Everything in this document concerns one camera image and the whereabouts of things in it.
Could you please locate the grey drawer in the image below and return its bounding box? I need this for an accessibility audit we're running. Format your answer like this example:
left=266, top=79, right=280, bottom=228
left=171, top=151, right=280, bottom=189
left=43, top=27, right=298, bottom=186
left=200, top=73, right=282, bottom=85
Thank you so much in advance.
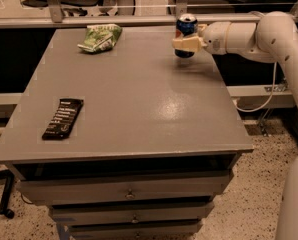
left=50, top=201, right=214, bottom=226
left=16, top=170, right=233, bottom=205
left=69, top=220, right=202, bottom=240

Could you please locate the middle grey drawer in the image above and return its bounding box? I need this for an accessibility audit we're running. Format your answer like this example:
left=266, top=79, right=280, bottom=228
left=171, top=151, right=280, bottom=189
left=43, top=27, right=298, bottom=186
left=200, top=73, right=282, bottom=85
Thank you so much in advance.
left=50, top=201, right=214, bottom=226

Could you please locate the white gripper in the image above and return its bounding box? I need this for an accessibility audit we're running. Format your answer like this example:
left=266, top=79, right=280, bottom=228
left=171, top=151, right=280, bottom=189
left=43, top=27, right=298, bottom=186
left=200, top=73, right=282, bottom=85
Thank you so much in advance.
left=172, top=22, right=231, bottom=55

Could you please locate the top grey drawer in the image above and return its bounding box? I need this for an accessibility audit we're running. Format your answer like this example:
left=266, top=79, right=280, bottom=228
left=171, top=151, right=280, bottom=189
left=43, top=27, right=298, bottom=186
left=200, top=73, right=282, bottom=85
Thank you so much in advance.
left=16, top=170, right=233, bottom=205

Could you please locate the metal railing frame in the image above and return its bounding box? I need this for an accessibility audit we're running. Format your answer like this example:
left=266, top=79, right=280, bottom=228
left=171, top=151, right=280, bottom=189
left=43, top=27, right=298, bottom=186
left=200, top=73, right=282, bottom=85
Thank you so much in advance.
left=0, top=0, right=298, bottom=30

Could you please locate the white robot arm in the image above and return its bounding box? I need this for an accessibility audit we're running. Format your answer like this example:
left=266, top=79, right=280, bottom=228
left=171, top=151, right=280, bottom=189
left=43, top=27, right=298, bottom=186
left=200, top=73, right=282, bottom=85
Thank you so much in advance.
left=172, top=12, right=298, bottom=240

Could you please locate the green chip bag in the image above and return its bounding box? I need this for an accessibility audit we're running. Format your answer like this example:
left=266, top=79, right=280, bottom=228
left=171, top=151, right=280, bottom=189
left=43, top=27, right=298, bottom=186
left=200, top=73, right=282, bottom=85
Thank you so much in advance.
left=78, top=24, right=122, bottom=53

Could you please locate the white cable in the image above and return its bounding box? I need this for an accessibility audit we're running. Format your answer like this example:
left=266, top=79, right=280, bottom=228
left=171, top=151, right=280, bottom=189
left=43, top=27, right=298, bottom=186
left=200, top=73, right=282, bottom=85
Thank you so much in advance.
left=235, top=62, right=278, bottom=114

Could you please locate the blue pepsi can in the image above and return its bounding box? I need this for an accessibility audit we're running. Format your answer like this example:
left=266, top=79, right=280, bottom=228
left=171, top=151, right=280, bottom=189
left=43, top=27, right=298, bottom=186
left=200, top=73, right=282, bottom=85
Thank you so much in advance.
left=175, top=13, right=198, bottom=58

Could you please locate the black chair base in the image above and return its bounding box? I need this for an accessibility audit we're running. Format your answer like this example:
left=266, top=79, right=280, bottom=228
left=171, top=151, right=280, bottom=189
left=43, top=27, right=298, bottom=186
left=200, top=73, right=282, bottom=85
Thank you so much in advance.
left=0, top=169, right=15, bottom=219

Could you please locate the grey drawer cabinet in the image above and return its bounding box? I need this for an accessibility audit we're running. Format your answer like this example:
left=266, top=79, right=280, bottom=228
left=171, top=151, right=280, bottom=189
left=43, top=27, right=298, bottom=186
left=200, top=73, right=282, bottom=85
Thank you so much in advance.
left=0, top=25, right=255, bottom=240

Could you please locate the bottom grey drawer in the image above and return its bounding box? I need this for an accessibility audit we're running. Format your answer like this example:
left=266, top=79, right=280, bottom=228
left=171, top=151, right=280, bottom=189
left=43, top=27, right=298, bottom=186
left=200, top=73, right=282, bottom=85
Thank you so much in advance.
left=69, top=220, right=202, bottom=240

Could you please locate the black snack bar wrapper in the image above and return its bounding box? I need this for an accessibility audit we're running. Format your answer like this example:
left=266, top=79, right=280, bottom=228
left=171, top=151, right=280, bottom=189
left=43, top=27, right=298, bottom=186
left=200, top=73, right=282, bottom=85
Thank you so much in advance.
left=42, top=98, right=84, bottom=140

